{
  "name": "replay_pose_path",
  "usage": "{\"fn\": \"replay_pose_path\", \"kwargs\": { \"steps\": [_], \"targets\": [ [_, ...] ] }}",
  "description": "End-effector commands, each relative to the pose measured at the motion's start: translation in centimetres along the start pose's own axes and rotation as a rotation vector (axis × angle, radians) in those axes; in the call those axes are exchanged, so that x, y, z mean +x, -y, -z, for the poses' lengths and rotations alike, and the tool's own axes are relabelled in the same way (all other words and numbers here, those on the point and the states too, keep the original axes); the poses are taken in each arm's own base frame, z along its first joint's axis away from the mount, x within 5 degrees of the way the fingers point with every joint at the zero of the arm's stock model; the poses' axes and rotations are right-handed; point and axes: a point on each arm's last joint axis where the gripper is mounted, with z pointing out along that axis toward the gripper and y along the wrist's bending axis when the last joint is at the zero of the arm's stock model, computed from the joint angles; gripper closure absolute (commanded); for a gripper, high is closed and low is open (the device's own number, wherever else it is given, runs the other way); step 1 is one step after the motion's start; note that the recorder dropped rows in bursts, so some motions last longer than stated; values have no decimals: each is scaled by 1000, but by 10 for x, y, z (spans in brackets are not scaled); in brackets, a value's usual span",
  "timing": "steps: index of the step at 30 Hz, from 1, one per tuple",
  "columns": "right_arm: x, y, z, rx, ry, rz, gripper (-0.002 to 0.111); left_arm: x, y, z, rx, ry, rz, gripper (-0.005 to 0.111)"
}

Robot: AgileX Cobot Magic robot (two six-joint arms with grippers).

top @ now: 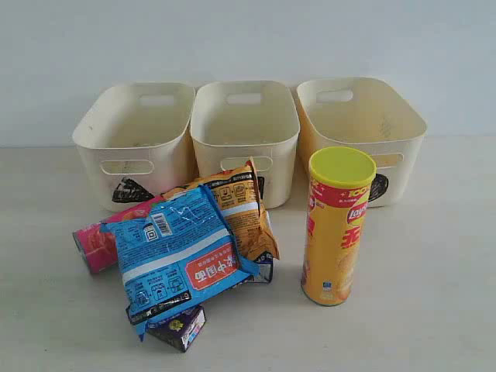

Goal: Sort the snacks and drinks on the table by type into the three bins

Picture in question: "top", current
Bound blue white milk carton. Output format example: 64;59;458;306
235;258;274;287

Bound cream bin circle mark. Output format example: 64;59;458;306
295;77;427;208

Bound purple chocolate box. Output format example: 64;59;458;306
126;302;206;353

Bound cream bin square mark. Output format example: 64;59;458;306
190;81;300;208

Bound yellow Lays chips can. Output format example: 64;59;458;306
301;146;377;306

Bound pink Lays chips can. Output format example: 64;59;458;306
72;195;164;274

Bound cream bin triangle mark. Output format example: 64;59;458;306
72;82;198;212

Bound orange noodle packet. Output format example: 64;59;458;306
161;158;280;261

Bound blue noodle packet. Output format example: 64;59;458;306
101;184;259;338

